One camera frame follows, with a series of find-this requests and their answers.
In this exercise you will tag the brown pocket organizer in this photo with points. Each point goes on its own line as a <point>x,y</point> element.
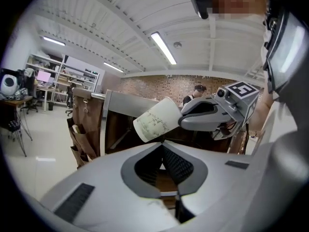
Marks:
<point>87,120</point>

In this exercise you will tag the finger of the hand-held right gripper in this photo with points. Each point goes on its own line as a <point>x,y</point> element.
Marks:
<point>205,122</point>
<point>200,105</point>

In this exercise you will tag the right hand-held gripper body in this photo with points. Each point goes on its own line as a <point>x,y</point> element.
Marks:
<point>239,105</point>

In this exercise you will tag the person's right forearm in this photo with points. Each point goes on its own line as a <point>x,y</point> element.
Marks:
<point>262,110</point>

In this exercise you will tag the white desk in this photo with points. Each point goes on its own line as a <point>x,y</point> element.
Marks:
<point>46,89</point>

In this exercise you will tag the white round device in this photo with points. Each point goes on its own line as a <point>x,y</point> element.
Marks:
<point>8,83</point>

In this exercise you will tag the black office chair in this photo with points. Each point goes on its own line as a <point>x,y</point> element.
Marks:
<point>30,98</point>

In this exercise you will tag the brown wooden desk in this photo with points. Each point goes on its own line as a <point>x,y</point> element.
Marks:
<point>14,100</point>

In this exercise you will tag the white storage shelving unit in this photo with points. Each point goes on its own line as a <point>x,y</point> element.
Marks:
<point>44,63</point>
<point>82,77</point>

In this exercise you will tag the black chest-mounted monitor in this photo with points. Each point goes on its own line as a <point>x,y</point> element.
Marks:
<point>285,52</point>

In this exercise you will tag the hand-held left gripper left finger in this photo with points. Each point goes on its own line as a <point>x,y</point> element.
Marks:
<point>101,190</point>

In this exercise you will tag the person's white T-shirt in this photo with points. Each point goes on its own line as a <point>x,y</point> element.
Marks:
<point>285,165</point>

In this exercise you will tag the round ceiling smoke detector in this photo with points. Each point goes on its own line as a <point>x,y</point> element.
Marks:
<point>177,45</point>

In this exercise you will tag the white bamboo-print paper cup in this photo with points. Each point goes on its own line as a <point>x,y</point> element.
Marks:
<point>157,121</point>

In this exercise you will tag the long ceiling light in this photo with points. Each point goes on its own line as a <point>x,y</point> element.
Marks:
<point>53,41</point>
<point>164,48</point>
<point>113,67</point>

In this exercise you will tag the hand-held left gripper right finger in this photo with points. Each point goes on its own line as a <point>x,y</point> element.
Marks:
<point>224,175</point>

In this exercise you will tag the person's head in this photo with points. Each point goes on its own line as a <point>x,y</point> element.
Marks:
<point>236,1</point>

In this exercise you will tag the pink-lit computer monitor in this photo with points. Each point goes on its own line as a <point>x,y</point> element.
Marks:
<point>44,76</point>

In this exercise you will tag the black waste bin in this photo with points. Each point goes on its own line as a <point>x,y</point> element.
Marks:
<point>50,106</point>

